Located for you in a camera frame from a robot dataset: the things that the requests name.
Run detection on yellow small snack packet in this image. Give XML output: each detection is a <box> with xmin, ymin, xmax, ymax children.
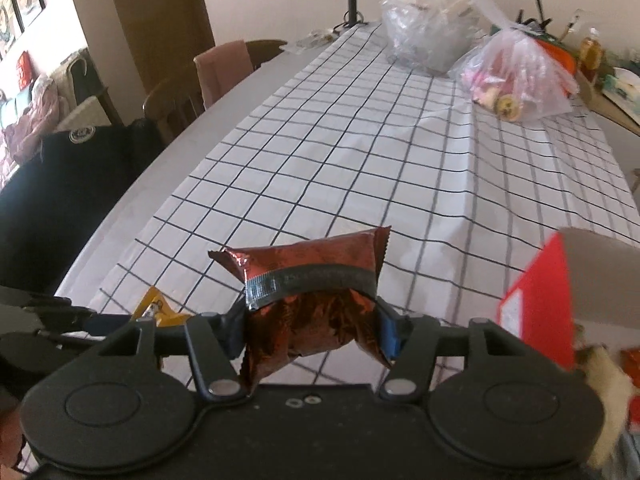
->
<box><xmin>131</xmin><ymin>287</ymin><xmax>190</xmax><ymax>327</ymax></box>

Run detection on red-brown foil snack bag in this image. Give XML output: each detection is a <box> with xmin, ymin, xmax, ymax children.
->
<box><xmin>208</xmin><ymin>226</ymin><xmax>390</xmax><ymax>390</ymax></box>

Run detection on person's left hand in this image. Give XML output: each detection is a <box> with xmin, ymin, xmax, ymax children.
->
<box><xmin>0</xmin><ymin>404</ymin><xmax>25</xmax><ymax>480</ymax></box>

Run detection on black jacket with badge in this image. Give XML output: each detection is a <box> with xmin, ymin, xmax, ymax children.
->
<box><xmin>1</xmin><ymin>118</ymin><xmax>165</xmax><ymax>294</ymax></box>

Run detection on red cardboard box white inside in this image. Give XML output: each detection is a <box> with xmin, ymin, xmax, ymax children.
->
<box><xmin>497</xmin><ymin>228</ymin><xmax>639</xmax><ymax>368</ymax></box>

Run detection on white black checked tablecloth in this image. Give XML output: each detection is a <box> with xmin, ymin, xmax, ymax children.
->
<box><xmin>89</xmin><ymin>23</ymin><xmax>640</xmax><ymax>391</ymax></box>

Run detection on wooden chair with pink cloth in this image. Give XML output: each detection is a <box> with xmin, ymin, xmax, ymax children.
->
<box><xmin>143</xmin><ymin>39</ymin><xmax>286</xmax><ymax>143</ymax></box>

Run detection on clear plastic bag pink contents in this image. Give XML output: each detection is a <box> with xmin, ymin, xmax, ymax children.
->
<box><xmin>449</xmin><ymin>29</ymin><xmax>578</xmax><ymax>122</ymax></box>

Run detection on white drawer cabinet wood top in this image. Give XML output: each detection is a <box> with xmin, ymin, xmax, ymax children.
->
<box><xmin>575</xmin><ymin>72</ymin><xmax>640</xmax><ymax>136</ymax></box>

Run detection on clear plastic bag grey contents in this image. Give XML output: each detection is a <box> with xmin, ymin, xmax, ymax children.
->
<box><xmin>381</xmin><ymin>0</ymin><xmax>506</xmax><ymax>77</ymax></box>

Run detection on orange zip pouch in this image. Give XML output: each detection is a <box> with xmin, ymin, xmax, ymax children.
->
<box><xmin>527</xmin><ymin>36</ymin><xmax>578</xmax><ymax>98</ymax></box>

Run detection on green white tissue box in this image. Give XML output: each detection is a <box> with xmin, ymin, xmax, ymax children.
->
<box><xmin>602</xmin><ymin>67</ymin><xmax>639</xmax><ymax>114</ymax></box>

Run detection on amber liquid bottle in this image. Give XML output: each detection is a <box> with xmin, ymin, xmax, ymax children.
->
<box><xmin>577</xmin><ymin>27</ymin><xmax>604</xmax><ymax>84</ymax></box>

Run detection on brown wooden door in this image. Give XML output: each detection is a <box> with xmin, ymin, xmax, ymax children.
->
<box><xmin>114</xmin><ymin>0</ymin><xmax>215</xmax><ymax>96</ymax></box>

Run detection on pen holder with brushes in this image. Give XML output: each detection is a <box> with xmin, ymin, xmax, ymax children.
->
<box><xmin>515</xmin><ymin>0</ymin><xmax>585</xmax><ymax>44</ymax></box>

